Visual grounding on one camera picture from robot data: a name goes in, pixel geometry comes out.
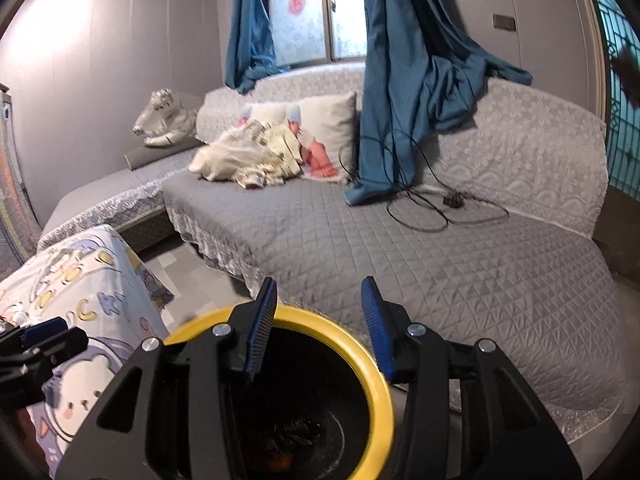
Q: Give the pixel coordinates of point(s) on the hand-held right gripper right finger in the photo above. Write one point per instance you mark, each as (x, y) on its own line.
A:
(377, 330)

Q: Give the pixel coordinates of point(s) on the dark wall switch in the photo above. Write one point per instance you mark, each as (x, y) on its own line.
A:
(504, 21)

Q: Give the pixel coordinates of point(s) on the grey quilted sofa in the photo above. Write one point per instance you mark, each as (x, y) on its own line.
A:
(400, 270)

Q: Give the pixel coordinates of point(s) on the cartoon printed tablecloth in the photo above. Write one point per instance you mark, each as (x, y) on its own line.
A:
(75, 285)

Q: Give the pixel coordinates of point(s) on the narrow blue curtain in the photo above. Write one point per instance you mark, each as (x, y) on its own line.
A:
(247, 25)

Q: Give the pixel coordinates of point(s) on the black bin with yellow rim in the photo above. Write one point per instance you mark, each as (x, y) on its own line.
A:
(325, 316)

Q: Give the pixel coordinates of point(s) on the cream crumpled cloth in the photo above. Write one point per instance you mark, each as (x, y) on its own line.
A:
(235, 157)

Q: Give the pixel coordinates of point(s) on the wide blue curtain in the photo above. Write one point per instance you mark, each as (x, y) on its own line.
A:
(400, 85)

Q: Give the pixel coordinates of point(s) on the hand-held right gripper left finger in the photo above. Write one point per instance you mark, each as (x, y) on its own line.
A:
(260, 330)

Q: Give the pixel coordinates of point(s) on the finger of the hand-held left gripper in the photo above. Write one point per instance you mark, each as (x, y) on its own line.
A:
(60, 344)
(42, 331)

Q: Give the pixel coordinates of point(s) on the baby print pillow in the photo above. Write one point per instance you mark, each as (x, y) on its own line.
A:
(330, 120)

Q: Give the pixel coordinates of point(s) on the frosted glass window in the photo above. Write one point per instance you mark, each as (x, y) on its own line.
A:
(305, 15)

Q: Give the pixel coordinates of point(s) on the small orange wrapper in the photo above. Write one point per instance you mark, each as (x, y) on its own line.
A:
(281, 460)

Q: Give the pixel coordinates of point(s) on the white tiger plush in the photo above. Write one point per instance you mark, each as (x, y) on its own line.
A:
(165, 117)

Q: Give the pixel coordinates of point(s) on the teal glass door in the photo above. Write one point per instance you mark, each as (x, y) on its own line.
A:
(625, 125)

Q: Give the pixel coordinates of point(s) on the grey bolster cushion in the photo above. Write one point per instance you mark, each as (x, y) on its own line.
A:
(150, 156)

